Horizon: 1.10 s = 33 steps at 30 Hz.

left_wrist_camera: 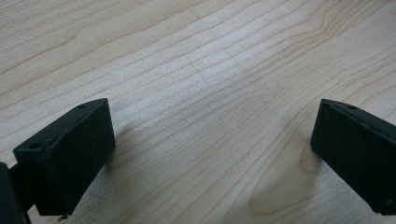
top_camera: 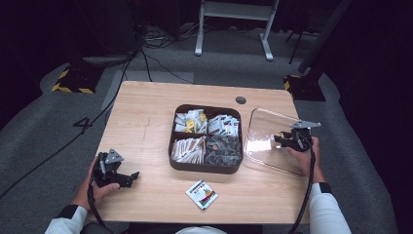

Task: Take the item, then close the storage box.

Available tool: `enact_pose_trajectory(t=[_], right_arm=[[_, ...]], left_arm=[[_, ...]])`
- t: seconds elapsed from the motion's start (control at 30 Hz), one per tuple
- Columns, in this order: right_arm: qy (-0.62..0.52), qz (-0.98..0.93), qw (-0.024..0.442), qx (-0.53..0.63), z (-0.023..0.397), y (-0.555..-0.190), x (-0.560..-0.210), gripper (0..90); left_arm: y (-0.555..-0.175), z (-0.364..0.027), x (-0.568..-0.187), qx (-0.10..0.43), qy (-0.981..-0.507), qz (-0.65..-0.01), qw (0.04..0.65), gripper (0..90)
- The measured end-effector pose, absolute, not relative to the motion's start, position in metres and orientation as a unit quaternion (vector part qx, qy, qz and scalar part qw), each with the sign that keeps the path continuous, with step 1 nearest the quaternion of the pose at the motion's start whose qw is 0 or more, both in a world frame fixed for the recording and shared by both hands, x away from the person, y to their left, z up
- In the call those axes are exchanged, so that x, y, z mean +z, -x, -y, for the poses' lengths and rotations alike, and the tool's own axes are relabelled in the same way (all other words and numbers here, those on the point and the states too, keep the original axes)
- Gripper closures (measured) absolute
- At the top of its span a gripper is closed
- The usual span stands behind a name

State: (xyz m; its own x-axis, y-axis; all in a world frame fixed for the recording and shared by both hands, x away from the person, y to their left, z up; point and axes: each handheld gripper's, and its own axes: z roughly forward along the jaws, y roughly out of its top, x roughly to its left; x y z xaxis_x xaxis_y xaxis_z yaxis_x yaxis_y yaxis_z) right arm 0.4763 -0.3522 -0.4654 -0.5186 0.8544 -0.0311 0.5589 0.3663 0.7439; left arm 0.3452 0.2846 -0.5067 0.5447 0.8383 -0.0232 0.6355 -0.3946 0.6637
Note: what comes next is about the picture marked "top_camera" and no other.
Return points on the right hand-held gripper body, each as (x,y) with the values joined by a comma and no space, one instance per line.
(302,138)

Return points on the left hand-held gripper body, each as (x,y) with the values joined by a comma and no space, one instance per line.
(107,170)

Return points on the clear box lid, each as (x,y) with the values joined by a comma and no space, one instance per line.
(263,146)

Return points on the white packet red green print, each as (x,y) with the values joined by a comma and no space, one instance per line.
(202,194)

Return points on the brown compartment box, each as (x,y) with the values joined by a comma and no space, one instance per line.
(204,168)

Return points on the person's right hand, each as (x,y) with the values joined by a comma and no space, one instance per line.
(311,162)

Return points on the person's left hand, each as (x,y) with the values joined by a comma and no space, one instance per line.
(86,195)

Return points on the black yellow striped base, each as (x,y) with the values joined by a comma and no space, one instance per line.
(303,87)
(76,79)

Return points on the grey table grommet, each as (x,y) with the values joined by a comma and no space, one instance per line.
(240,100)

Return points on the pile of brown white sticks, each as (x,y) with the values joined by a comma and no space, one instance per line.
(188,150)

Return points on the pile of dark grey packets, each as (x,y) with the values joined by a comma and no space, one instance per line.
(223,151)

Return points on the pile of white red packets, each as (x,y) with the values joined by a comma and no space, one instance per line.
(224,125)

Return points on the pile of white yellow packets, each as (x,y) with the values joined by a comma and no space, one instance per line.
(190,122)

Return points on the person's white shirt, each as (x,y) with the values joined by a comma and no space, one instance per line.
(201,230)

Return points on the dark tripod legs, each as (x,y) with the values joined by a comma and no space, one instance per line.
(297,45)

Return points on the grey flat stand foot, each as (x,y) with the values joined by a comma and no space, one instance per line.
(104,60)

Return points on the white metal stand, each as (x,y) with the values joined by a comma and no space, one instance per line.
(233,11)

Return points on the dark slanted post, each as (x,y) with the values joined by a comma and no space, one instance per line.
(324,35)

